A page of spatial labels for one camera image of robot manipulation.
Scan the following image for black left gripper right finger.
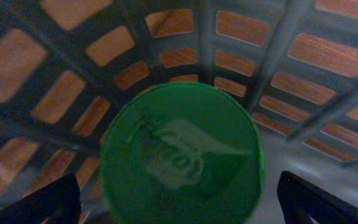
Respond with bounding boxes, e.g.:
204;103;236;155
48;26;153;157
277;171;358;224

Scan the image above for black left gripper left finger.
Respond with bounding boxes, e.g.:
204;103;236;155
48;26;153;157
0;174;81;223

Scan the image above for grey plastic mesh basket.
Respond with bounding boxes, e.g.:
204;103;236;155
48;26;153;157
0;1;358;223

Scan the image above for green lid jar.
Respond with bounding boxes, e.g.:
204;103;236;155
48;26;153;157
99;82;265;223

